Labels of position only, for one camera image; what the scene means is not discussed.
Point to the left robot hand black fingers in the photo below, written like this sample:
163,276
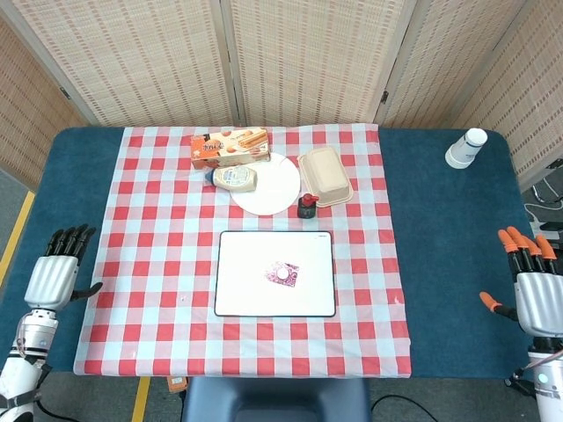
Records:
50,281

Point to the white paper cup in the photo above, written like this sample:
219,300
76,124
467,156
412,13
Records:
464,149

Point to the black screen hinge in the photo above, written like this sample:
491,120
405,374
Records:
384,97
65,93

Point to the orange biscuit box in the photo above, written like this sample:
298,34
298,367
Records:
228,147

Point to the white board with black edge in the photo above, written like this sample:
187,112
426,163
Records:
246,272

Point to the small orange box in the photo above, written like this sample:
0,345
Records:
177,383

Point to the cream mayonnaise squeeze bottle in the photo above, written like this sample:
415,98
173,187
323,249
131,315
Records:
235,178

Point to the pink patterned packet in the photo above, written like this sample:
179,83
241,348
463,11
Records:
294,278

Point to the red white checkered tablecloth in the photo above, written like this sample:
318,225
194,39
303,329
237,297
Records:
154,220

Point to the beige lidded food container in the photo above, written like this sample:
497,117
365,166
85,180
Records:
325,173

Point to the dark blue table cover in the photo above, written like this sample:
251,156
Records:
440,220

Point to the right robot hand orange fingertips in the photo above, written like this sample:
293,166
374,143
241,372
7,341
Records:
541,303

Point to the black bottle with red cap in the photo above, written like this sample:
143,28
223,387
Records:
306,208

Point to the white round plate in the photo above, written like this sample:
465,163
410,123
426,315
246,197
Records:
275,193

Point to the small white round cap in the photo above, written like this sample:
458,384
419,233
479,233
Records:
282,274

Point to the woven folding screen panel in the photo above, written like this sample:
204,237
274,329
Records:
132,61
26,110
532,96
316,61
440,66

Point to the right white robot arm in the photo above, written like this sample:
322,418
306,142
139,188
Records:
547,387

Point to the white power strip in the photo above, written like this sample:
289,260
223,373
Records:
538,226

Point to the dark blue padded seat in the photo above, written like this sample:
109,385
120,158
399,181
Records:
277,397

